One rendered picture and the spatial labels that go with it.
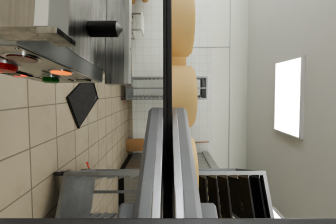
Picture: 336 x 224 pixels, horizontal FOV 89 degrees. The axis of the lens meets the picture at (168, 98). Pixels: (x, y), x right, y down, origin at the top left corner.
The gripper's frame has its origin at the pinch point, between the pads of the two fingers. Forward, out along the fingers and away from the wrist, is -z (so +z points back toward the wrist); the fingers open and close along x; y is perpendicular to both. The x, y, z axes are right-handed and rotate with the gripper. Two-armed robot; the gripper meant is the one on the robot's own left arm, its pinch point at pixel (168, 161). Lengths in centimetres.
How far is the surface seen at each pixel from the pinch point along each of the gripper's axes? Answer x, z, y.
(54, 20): -10.0, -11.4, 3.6
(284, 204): 201, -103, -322
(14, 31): -13.5, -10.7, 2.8
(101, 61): -16.0, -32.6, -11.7
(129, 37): -10.0, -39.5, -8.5
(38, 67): -20.6, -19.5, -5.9
